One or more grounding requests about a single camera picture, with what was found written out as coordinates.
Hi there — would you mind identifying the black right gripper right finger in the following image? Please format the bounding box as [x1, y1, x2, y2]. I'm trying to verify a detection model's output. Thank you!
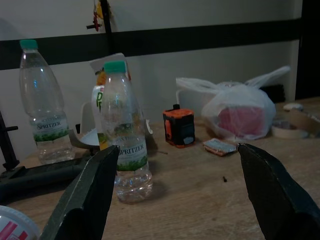
[236, 142, 320, 240]

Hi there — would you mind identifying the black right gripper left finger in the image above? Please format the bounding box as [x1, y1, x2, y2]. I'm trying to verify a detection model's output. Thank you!
[39, 144, 121, 240]

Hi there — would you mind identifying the white red KFC cup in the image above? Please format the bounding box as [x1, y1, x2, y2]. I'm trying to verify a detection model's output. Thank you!
[0, 204, 41, 240]

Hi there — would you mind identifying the black metal stand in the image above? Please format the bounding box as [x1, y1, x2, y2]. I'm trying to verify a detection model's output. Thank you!
[0, 109, 94, 202]

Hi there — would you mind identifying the cream masking tape roll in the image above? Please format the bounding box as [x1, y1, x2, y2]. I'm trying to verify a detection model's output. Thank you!
[271, 119, 310, 140]

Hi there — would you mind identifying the small silver foil packet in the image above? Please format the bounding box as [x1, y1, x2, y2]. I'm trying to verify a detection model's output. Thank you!
[202, 138, 238, 158]

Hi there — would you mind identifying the white curved plastic holder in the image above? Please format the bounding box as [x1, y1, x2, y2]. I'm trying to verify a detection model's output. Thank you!
[68, 101, 155, 152]

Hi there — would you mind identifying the pink red package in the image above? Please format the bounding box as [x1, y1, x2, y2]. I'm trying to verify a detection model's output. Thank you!
[217, 106, 266, 139]

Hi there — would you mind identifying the brown tape roll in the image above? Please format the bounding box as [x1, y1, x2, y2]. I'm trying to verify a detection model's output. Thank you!
[289, 108, 320, 136]

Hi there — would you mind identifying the small white oval object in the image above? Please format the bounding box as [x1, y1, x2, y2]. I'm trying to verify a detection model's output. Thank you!
[283, 102, 305, 112]

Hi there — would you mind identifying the white plastic carrier bag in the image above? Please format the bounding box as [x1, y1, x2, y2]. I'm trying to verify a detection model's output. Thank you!
[175, 65, 292, 141]

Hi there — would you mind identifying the black ribbed block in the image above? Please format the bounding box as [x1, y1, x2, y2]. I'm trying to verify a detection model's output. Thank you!
[259, 84, 286, 104]

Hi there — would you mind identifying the orange black boxy device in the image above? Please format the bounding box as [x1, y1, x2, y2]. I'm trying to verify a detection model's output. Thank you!
[162, 103, 196, 149]

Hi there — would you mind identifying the white orange juice carton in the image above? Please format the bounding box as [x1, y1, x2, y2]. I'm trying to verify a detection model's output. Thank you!
[89, 52, 132, 151]

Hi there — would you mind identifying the black upright pole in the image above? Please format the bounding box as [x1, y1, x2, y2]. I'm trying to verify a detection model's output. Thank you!
[99, 0, 115, 56]

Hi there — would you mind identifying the yellow red hanging toy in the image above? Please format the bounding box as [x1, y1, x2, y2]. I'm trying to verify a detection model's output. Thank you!
[86, 0, 105, 32]

